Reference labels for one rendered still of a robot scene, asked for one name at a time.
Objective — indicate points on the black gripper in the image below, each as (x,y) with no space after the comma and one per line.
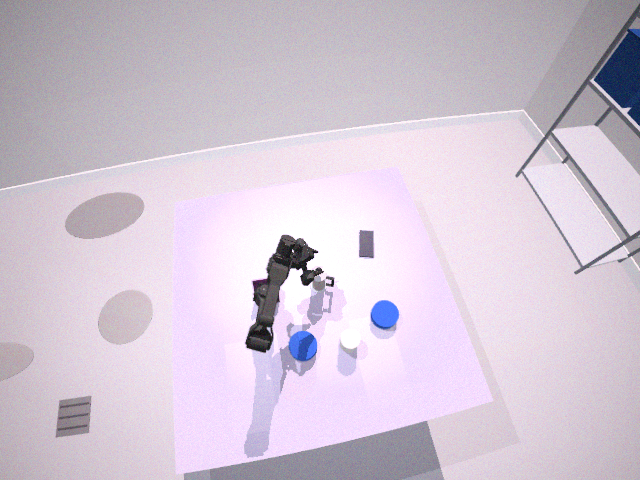
(308,276)

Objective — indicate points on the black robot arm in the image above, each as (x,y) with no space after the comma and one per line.
(278,267)

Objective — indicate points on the white cylinder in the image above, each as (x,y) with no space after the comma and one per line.
(349,340)

